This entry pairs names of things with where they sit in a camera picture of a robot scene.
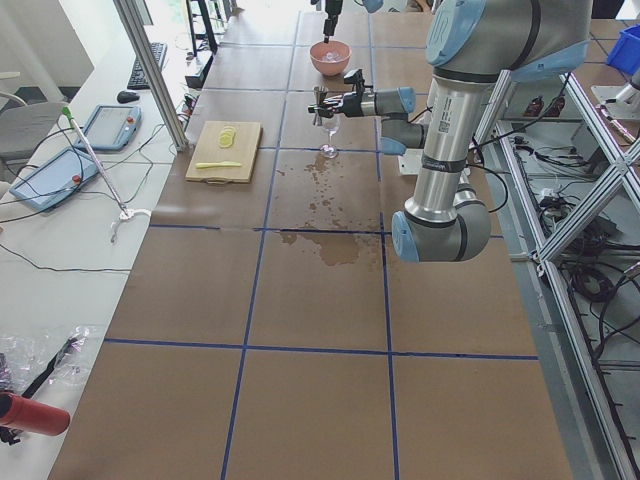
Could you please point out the yellow plastic knife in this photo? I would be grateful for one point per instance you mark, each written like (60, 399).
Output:
(222, 164)

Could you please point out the metal rod with green tip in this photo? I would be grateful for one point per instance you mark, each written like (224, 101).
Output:
(85, 142)

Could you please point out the aluminium frame post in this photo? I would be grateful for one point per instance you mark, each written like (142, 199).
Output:
(132, 22)

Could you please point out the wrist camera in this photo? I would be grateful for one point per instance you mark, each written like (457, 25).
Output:
(356, 80)

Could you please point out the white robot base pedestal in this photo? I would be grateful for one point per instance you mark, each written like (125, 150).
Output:
(410, 163)

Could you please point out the clear plastic bag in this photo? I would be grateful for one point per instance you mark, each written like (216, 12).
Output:
(30, 359)

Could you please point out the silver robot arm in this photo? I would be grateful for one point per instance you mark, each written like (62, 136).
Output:
(469, 44)
(371, 6)

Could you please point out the pink bowl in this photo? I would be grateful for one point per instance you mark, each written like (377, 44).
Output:
(329, 70)

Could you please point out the clear ice cubes pile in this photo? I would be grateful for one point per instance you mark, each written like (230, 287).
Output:
(331, 57)

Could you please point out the grey office chair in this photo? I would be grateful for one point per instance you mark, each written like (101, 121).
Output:
(23, 126)

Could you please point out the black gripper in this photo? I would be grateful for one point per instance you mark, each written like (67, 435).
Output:
(353, 104)
(331, 8)

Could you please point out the steel double jigger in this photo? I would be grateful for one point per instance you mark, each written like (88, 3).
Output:
(320, 93)

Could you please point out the clear wine glass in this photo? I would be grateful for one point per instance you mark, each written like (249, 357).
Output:
(330, 126)

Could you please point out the black computer mouse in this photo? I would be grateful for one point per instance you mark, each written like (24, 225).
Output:
(126, 96)

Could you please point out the red bottle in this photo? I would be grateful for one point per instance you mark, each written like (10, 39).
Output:
(26, 414)

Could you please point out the blue teach pendant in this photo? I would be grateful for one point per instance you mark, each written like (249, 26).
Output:
(54, 181)
(110, 128)

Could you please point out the far blue teach pendant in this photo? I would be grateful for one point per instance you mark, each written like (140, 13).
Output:
(110, 128)

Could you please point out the bamboo cutting board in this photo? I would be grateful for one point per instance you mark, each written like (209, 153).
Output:
(246, 142)

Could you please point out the near blue teach pendant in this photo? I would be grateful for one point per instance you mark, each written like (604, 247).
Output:
(54, 181)

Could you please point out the blue storage bin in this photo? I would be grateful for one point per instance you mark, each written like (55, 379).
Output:
(625, 54)

